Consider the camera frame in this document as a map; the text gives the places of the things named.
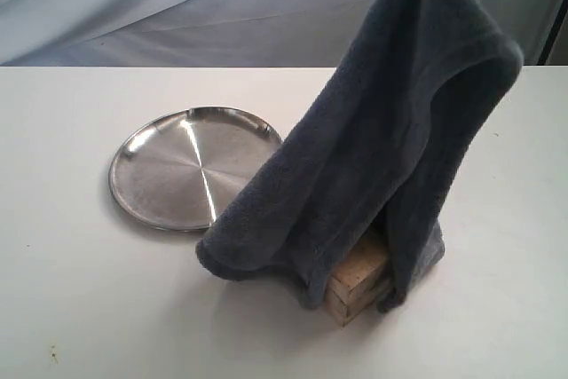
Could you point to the grey-blue fleece towel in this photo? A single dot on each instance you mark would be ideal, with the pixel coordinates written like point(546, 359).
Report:
point(379, 147)

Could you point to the light wooden block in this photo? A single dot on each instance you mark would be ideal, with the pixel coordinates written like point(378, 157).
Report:
point(359, 279)

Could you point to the round stainless steel plate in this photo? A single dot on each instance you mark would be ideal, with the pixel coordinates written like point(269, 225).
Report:
point(179, 172)

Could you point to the grey backdrop cloth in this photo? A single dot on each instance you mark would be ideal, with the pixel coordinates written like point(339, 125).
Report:
point(178, 33)

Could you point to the black stand pole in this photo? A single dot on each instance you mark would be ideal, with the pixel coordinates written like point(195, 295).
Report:
point(553, 27)

